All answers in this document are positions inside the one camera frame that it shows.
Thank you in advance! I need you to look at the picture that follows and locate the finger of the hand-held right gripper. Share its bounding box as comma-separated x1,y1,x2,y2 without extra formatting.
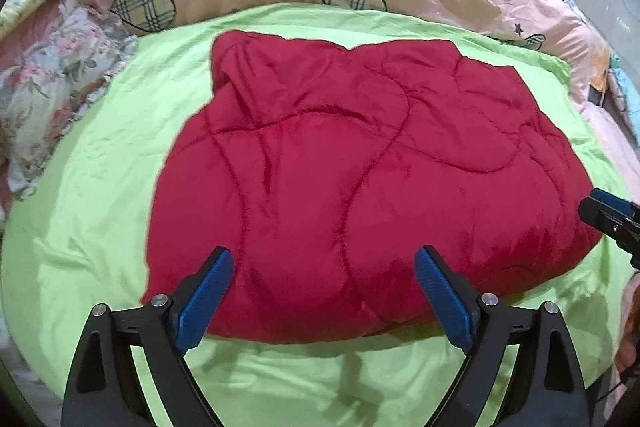
579,188,640,270

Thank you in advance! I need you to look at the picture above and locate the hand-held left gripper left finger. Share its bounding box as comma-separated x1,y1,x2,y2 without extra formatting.
61,246,235,427

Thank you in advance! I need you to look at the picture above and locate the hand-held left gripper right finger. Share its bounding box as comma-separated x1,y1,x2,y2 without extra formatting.
414,245,592,427

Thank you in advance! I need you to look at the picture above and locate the red padded jacket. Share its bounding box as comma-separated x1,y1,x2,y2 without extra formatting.
141,30,603,344

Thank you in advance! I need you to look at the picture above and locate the person's right forearm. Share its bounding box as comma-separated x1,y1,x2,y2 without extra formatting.
614,274,640,373

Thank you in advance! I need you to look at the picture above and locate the green bed sheet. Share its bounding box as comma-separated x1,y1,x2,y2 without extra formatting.
0,3,626,427

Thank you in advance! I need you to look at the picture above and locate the floral ruffled pillow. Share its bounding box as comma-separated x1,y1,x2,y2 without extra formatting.
0,2,139,200

